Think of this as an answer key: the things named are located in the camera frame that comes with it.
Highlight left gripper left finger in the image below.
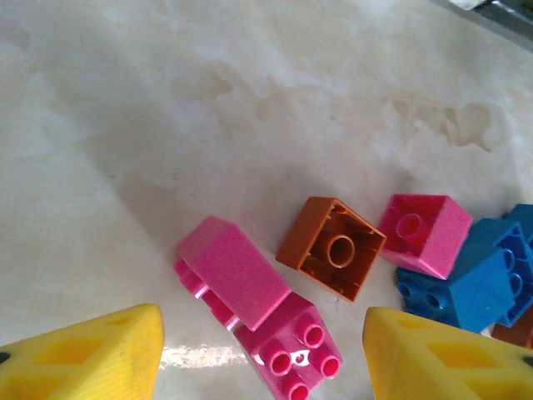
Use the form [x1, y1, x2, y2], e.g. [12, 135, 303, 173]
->
[0, 302, 166, 400]

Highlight blue lego brick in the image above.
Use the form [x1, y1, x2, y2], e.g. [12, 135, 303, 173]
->
[499, 202, 533, 328]
[394, 217, 528, 334]

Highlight orange lego brick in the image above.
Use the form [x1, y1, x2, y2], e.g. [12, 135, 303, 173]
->
[275, 196, 387, 302]
[491, 307, 533, 350]

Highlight pink lego brick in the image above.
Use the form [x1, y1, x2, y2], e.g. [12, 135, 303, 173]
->
[377, 193, 474, 280]
[232, 291, 345, 400]
[173, 215, 292, 333]

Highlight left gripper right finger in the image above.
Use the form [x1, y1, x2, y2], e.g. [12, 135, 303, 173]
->
[361, 307, 533, 400]

